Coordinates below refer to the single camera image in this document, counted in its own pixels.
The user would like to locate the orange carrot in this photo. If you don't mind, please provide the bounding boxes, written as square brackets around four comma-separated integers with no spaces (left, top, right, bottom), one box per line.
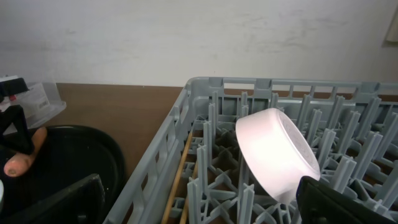
[4,127,47,177]

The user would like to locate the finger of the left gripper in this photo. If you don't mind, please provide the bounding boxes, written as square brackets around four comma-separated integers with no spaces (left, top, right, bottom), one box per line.
[1,105,34,154]

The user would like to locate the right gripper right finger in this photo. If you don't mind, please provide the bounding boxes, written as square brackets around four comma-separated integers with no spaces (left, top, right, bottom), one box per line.
[296,176,396,224]

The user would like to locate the wooden chopstick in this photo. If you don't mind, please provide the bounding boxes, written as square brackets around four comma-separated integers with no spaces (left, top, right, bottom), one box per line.
[161,131,193,224]
[180,162,198,224]

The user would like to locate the clear plastic bin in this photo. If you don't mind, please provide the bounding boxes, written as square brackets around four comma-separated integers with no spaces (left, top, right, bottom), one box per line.
[1,82,67,129]

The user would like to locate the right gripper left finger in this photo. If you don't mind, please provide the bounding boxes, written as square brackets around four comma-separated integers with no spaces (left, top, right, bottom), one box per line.
[1,174,105,224]

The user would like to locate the black round tray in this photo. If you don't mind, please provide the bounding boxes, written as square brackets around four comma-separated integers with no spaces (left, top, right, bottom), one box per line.
[1,126,125,223]

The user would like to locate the grey dishwasher rack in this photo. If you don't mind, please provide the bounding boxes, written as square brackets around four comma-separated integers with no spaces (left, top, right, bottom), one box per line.
[105,77,397,223]

